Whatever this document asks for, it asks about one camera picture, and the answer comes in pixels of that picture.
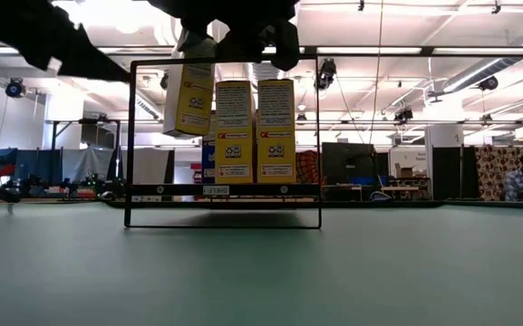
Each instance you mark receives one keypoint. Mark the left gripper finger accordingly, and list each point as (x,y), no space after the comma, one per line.
(243,50)

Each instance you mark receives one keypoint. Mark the yellow Corn Pops cereal box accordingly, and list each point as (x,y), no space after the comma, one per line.
(190,99)
(276,131)
(234,131)

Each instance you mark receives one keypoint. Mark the blue Frosted Flakes cereal box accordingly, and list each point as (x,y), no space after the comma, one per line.
(208,158)

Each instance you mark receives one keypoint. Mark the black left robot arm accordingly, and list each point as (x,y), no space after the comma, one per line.
(39,36)

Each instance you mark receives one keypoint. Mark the black ceiling spotlight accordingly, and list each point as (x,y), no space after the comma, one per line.
(164,81)
(488,83)
(15,88)
(403,115)

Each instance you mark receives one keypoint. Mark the orange patterned poster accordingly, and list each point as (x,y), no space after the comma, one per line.
(306,167)

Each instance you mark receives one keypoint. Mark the white partition panel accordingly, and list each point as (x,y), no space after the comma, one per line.
(150,165)

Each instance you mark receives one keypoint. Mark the black monitor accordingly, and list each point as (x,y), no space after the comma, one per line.
(347,160)

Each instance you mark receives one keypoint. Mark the black equipment rack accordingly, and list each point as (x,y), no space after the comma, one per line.
(100,133)

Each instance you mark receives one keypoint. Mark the brown cardboard box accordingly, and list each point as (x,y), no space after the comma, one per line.
(406,172)

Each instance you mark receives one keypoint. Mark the black partition panel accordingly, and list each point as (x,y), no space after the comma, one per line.
(447,172)

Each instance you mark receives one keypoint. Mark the blue desk partition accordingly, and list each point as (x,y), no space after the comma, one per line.
(30,163)

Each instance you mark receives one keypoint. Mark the brown patterned curtain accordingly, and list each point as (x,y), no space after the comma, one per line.
(492,172)

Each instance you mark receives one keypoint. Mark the black hanging camera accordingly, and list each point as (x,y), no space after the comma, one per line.
(326,72)

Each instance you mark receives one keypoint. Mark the wooden shelf black metal frame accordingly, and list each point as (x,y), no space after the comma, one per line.
(261,189)

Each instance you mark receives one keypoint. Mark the grey round ceiling duct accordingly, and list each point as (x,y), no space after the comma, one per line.
(483,72)

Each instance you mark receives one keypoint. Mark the black aluminium rig frame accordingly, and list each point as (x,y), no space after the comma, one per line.
(16,202)

